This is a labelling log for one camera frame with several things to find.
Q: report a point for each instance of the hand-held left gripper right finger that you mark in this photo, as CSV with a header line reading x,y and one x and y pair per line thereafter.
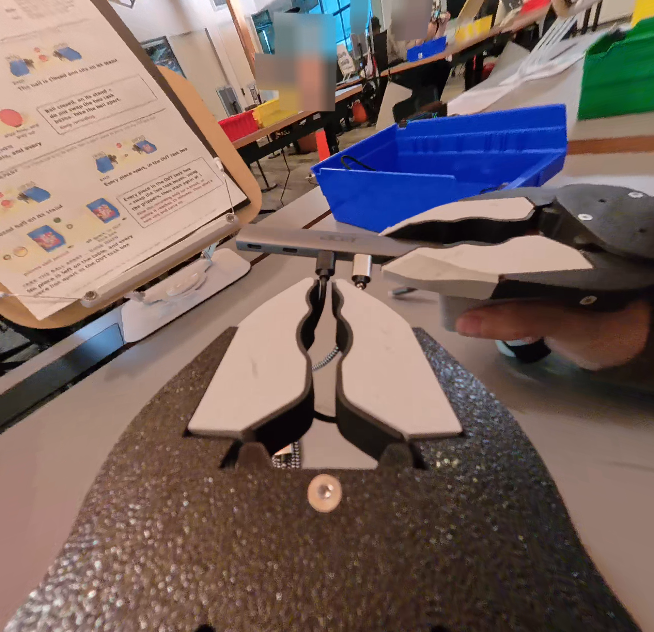
x,y
393,371

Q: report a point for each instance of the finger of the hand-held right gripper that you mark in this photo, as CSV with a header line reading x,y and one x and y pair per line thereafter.
x,y
485,264
470,210

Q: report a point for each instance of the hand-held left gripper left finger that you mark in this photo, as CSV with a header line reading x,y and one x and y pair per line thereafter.
x,y
255,366

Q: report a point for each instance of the blue plastic bin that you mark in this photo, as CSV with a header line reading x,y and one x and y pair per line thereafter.
x,y
388,197

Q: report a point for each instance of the grey usb hub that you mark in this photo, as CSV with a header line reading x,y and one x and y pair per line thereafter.
x,y
306,238

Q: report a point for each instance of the person's right hand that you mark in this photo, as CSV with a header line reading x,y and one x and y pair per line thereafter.
x,y
562,330

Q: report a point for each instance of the green plastic bin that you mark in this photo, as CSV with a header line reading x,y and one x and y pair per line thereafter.
x,y
618,80

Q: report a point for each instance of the orange traffic cone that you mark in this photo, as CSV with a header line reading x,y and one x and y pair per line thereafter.
x,y
322,146

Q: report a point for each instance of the small blue bin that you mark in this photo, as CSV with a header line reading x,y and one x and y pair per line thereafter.
x,y
426,49

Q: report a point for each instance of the instruction sheet on stand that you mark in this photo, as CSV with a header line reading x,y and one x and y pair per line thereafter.
x,y
245,195

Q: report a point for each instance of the long wooden table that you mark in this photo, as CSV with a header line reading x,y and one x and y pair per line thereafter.
x,y
286,129

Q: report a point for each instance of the small yellow bin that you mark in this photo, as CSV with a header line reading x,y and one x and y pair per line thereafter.
x,y
273,113

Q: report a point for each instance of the small red bin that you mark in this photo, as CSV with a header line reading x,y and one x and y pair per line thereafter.
x,y
237,126

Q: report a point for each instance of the printed instruction sheet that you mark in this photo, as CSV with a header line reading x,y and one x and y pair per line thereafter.
x,y
102,156

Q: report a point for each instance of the framed wall picture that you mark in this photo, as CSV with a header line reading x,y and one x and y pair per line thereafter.
x,y
162,57

